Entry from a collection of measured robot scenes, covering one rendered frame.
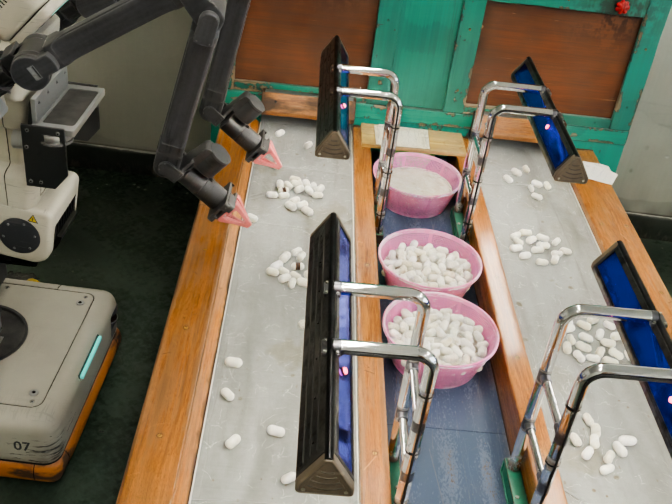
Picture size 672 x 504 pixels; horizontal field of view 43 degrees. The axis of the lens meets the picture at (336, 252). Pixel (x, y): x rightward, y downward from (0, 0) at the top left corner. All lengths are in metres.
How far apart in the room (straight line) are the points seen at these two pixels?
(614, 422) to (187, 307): 0.95
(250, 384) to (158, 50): 2.18
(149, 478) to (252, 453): 0.20
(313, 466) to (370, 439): 0.51
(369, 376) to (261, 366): 0.23
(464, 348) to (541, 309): 0.28
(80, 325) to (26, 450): 0.42
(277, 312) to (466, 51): 1.15
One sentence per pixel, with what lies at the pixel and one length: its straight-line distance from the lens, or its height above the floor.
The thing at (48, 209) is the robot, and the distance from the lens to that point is 2.19.
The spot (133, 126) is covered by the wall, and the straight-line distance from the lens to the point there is 3.86.
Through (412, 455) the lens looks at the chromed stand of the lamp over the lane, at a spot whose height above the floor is 0.90.
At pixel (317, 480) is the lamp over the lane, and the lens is 1.16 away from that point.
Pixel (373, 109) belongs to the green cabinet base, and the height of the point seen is 0.82.
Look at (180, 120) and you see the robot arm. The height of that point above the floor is 1.13.
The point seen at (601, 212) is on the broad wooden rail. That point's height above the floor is 0.76.
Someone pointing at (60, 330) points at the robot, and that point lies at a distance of 2.63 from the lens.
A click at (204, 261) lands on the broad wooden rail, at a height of 0.76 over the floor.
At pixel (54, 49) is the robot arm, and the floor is 1.28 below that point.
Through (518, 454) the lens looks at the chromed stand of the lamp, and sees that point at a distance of 1.70.
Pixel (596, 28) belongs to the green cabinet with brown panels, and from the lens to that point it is 2.78.
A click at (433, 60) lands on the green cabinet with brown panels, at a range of 2.72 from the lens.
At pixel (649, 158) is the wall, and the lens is 3.92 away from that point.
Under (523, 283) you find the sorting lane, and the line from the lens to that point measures 2.20.
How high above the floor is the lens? 1.95
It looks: 34 degrees down
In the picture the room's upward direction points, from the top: 8 degrees clockwise
